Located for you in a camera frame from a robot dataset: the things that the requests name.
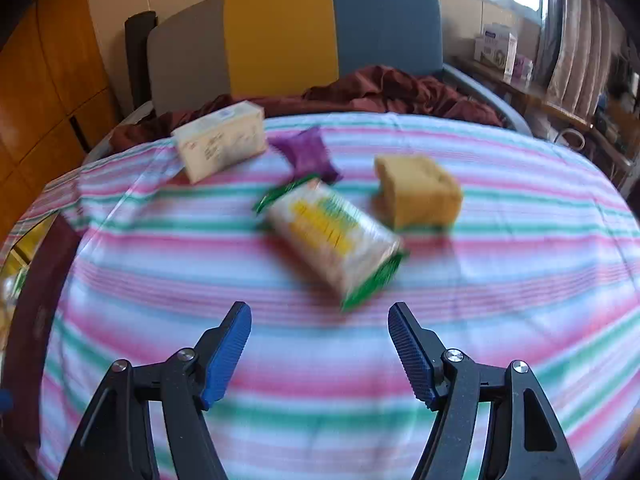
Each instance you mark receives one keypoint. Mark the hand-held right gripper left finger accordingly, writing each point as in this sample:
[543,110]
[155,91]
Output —
[227,355]

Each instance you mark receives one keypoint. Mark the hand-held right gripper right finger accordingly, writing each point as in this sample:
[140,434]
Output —
[412,355]

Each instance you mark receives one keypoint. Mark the yellow-print cracker packet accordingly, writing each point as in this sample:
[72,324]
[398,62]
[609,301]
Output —
[330,240]

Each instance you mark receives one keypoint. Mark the yellow sponge block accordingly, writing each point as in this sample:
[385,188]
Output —
[420,190]

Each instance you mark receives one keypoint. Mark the dark brown board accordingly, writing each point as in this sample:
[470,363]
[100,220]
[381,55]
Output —
[35,320]

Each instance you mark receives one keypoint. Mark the cream cardboard box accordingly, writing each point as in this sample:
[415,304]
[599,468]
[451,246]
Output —
[220,142]

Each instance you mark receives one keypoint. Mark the purple snack packet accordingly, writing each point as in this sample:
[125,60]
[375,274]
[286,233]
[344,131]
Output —
[307,152]

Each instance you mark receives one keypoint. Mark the dark red blanket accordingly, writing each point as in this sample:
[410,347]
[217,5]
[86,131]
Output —
[390,90]

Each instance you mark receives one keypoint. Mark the wooden desk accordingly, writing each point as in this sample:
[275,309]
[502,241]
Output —
[565,110]

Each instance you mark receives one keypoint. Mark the small purple box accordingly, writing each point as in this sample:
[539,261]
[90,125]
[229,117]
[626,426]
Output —
[523,69]

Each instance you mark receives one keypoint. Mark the black upright object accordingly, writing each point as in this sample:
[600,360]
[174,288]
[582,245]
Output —
[140,55]

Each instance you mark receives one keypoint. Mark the white carton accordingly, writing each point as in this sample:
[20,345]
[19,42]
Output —
[495,50]

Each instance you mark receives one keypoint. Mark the wooden wardrobe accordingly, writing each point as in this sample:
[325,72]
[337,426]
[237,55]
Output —
[50,85]

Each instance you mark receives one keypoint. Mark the grey yellow blue headboard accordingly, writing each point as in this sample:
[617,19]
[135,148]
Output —
[280,35]

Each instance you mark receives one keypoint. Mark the pink patterned curtain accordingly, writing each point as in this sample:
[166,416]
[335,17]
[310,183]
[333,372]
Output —
[580,35]

